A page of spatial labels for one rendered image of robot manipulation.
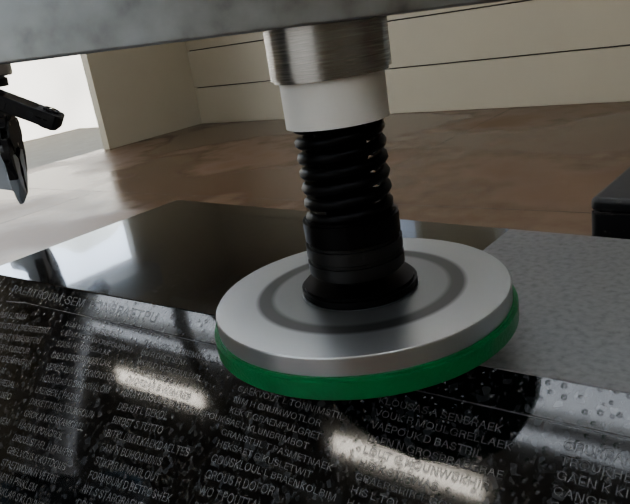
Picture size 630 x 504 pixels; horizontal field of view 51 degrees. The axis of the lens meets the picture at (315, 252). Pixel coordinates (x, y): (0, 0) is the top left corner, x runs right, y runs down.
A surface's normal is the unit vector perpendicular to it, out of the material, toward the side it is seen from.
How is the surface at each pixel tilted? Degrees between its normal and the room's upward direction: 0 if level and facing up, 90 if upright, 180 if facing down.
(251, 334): 0
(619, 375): 0
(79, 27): 90
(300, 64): 90
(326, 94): 90
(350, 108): 90
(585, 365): 0
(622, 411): 45
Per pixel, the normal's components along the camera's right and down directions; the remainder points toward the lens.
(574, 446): -0.51, -0.42
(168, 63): 0.80, 0.08
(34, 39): -0.02, 0.33
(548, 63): -0.59, 0.34
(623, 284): -0.15, -0.94
